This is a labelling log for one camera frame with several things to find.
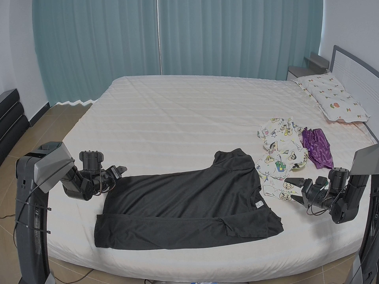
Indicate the black T-shirt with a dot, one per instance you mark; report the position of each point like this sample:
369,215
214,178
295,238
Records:
183,206

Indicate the white printed pillow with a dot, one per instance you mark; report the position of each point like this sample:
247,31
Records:
334,98

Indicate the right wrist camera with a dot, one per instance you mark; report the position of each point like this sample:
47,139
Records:
322,182

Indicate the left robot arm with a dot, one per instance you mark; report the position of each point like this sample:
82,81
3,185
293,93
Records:
29,188

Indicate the purple garment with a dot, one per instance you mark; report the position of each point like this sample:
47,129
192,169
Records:
319,151

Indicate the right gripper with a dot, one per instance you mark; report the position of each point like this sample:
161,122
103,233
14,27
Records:
310,194

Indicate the grey bedside table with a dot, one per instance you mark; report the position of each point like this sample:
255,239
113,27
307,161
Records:
306,69

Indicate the black chest of drawers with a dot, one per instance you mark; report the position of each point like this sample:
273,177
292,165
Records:
11,120

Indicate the blue-green curtain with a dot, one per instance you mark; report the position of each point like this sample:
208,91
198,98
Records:
237,28
97,31

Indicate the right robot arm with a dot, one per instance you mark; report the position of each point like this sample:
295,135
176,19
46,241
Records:
345,206

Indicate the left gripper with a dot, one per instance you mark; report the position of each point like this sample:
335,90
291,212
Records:
110,176

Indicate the white printed pyjamas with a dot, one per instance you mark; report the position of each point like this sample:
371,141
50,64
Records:
281,158

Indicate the bed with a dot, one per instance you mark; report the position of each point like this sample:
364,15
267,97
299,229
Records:
183,120

